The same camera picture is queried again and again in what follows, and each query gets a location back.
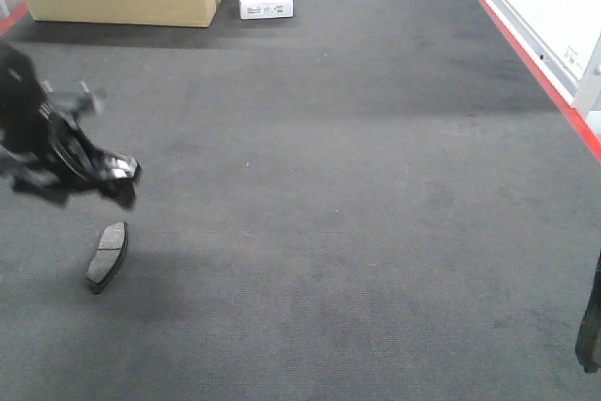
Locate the brake pad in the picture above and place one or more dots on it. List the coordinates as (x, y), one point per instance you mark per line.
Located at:
(108, 256)

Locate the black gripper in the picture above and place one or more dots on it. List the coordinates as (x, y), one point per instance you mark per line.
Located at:
(44, 149)

